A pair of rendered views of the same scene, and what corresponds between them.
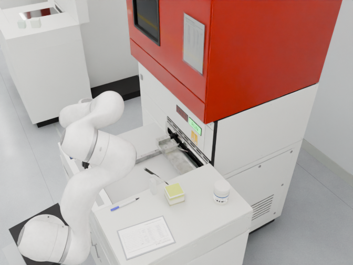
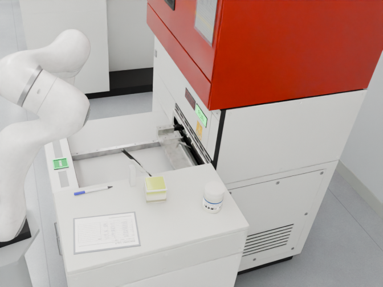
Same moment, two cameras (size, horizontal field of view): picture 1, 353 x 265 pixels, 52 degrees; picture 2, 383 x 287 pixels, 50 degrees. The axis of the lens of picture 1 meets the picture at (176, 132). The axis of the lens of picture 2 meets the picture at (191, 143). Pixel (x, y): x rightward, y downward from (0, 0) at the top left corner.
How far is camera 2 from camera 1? 0.27 m
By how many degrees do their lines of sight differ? 4
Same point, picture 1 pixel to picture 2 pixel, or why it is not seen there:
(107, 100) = (66, 37)
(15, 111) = not seen: hidden behind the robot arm
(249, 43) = (277, 14)
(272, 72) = (305, 60)
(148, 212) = (118, 205)
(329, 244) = not seen: outside the picture
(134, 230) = (94, 222)
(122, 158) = (65, 109)
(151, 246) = (109, 244)
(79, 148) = (11, 83)
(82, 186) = (13, 138)
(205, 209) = (189, 214)
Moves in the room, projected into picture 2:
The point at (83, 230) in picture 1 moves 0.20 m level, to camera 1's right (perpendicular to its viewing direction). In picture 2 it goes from (11, 197) to (88, 211)
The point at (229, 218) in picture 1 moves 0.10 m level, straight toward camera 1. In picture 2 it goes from (216, 230) to (206, 252)
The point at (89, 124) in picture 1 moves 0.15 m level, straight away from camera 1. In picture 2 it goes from (32, 59) to (41, 31)
